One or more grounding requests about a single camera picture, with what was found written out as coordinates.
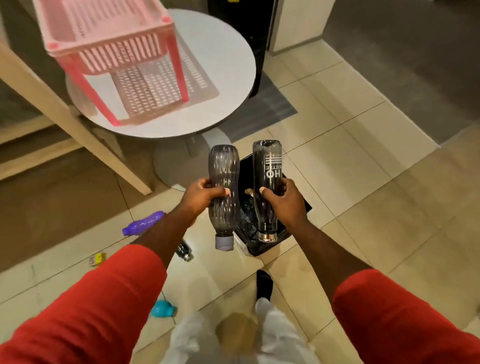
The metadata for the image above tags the person's black shoe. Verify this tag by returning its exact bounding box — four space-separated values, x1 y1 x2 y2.
256 269 274 302

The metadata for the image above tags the pink plastic rack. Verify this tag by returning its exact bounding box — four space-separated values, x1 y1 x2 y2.
32 0 220 127

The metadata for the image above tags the white cabinet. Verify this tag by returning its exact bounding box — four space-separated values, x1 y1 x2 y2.
268 0 337 55

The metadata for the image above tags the printed grey bottle silver cap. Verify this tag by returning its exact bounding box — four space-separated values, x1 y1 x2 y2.
252 140 284 243

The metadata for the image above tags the purple plastic bottle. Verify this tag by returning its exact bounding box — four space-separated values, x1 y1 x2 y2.
122 211 166 237

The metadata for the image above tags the dark bottle silver cap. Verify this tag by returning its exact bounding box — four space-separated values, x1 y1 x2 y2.
176 239 194 263

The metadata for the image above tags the beige wooden frame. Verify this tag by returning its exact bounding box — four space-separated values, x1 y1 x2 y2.
0 35 153 196

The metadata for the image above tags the person's left hand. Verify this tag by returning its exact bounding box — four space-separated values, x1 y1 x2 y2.
177 177 231 224

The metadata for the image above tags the ribbed grey bottle grey cap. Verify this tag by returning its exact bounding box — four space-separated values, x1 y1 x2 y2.
208 145 241 252

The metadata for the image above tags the grey floor mat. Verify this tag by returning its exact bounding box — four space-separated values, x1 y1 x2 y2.
218 72 298 143

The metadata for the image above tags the teal plastic bottle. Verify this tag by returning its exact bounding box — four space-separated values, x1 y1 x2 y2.
150 300 178 319

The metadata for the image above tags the person's right forearm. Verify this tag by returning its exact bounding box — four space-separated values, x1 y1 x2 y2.
292 219 480 364

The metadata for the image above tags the round white table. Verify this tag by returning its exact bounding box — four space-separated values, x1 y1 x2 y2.
66 8 257 192

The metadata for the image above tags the person's right hand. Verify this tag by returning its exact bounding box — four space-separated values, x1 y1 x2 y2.
259 178 309 230

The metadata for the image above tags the black waste bin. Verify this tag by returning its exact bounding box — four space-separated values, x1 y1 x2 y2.
233 153 313 257

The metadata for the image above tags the black appliance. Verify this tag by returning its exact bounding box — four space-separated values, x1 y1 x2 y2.
207 0 280 99

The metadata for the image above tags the person's left forearm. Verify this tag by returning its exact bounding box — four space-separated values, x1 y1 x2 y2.
0 209 196 364

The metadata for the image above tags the person's white trouser leg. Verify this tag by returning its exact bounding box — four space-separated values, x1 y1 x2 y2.
160 298 319 364

